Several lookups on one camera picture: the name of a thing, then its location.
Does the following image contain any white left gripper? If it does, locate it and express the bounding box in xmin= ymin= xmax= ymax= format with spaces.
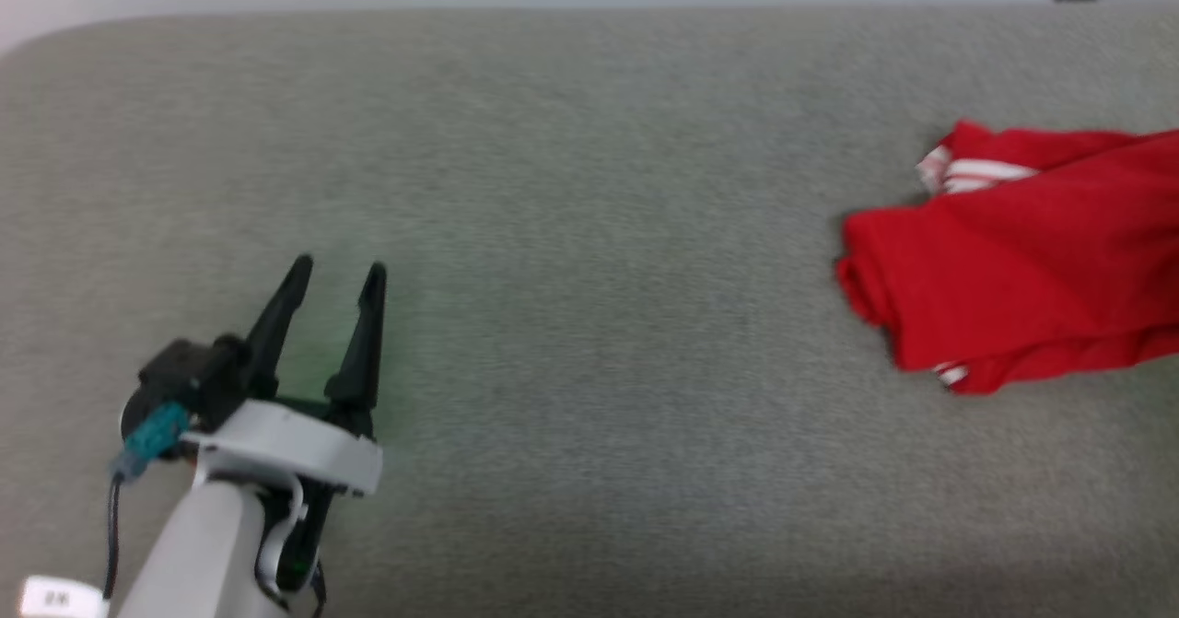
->
xmin=180 ymin=253 xmax=389 ymax=597

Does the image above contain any red garment with white trim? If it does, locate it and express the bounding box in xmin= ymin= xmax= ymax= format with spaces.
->
xmin=835 ymin=119 xmax=1179 ymax=396

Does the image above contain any teal left cable connector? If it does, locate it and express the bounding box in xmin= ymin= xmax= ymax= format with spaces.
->
xmin=111 ymin=403 xmax=192 ymax=483

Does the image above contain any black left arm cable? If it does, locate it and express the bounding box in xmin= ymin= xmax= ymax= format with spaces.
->
xmin=102 ymin=473 xmax=126 ymax=602

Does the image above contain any white cable label tag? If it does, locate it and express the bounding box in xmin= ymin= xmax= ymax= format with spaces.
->
xmin=20 ymin=577 xmax=109 ymax=618

